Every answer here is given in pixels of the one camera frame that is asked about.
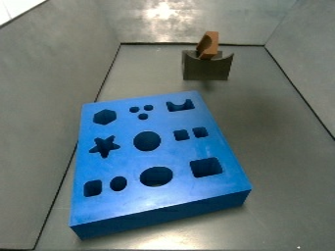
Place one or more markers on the brown arch block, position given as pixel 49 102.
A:
pixel 206 46

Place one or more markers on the dark grey cradle fixture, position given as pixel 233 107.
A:
pixel 197 69

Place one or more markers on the blue foam shape board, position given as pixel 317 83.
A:
pixel 153 163

